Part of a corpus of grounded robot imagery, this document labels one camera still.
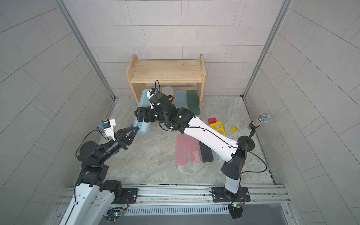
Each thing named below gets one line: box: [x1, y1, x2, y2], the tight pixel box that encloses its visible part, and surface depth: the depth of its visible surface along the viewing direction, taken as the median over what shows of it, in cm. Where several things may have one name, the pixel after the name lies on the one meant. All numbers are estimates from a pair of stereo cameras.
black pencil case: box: [198, 140, 214, 163], surface depth 86 cm
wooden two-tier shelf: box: [125, 54, 206, 111], surface depth 75 cm
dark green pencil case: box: [186, 90, 200, 116], surface depth 87 cm
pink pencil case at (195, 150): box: [187, 135, 203, 164], surface depth 86 cm
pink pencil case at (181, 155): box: [175, 133, 188, 167], surface depth 88 cm
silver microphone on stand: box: [237, 112, 270, 152], surface depth 73 cm
